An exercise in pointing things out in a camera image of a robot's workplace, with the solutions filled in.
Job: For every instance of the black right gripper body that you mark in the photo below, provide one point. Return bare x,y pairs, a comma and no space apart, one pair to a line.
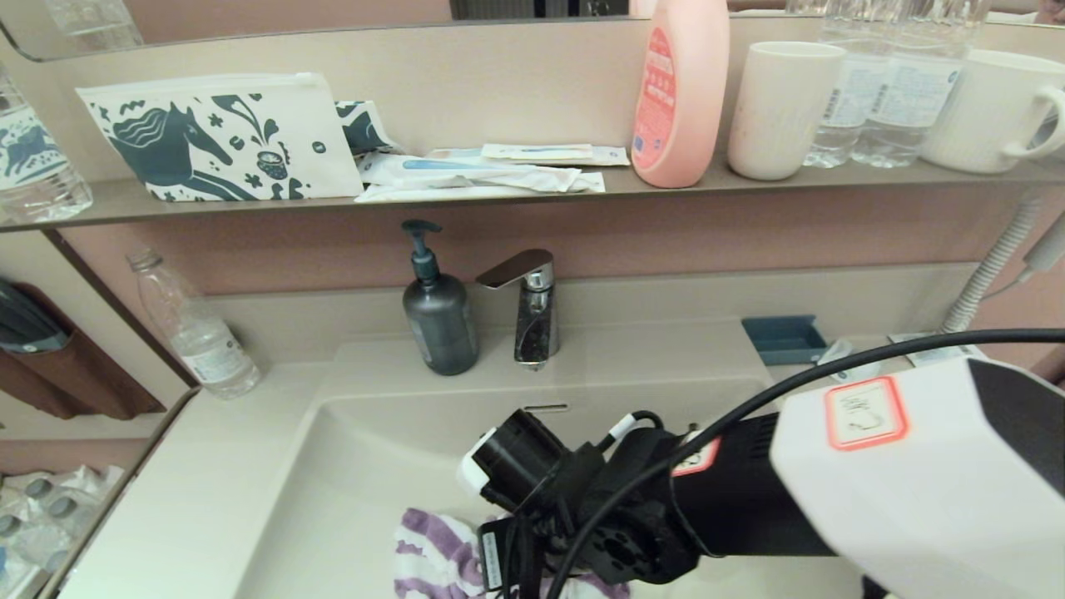
532,549

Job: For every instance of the purple white striped towel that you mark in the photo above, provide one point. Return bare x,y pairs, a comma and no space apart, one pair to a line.
433,557

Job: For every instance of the chrome sink faucet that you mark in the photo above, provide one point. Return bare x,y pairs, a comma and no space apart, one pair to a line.
534,324

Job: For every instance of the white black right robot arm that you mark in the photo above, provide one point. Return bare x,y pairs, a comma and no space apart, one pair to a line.
915,499

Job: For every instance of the beige sink basin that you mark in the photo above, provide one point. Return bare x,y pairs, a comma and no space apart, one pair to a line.
333,499

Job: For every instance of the grey soap pump bottle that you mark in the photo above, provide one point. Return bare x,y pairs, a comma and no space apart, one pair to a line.
439,324

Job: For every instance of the blue soap tray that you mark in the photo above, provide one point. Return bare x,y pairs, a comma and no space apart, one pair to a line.
784,339

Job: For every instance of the flat white sachet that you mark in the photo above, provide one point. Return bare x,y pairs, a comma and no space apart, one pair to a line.
499,191

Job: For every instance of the small white blue sachet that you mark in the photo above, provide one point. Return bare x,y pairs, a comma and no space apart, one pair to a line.
834,351

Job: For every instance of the long white toothbrush packet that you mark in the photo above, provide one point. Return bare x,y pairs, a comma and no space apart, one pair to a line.
466,171

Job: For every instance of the slim clear plastic bottle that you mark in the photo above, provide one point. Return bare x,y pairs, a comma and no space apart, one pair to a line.
201,341

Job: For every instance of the small cream sachet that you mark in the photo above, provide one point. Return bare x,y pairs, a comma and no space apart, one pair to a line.
534,152

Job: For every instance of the white blue edged sachet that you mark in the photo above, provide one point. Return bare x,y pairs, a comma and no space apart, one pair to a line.
614,156

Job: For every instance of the white printed paper card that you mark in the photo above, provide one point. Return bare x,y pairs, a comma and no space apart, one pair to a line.
915,356

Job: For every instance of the small blue print pouch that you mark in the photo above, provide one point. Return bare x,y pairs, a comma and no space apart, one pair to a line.
362,125

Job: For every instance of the pink lotion bottle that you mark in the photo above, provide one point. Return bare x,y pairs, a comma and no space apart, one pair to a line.
684,106

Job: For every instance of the white tumbler cup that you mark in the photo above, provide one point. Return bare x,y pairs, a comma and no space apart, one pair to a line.
780,112

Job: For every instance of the white horse print pouch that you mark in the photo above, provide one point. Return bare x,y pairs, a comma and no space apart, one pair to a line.
204,137

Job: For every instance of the clear water bottle white label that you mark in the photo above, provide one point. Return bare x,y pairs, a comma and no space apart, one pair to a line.
908,96
844,104

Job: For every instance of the dark hair dryer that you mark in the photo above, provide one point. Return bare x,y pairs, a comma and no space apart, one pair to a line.
25,324

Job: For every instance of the water bottle blue horse label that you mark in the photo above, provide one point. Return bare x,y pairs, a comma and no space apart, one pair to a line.
37,166

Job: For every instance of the white ceramic mug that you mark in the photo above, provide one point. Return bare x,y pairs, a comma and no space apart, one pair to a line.
986,112

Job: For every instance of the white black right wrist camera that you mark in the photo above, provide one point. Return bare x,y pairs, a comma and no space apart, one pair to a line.
520,457

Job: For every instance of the grey wall shelf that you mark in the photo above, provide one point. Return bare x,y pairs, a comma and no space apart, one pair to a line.
620,185

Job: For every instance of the wall mirror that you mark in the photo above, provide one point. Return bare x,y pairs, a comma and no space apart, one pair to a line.
250,12

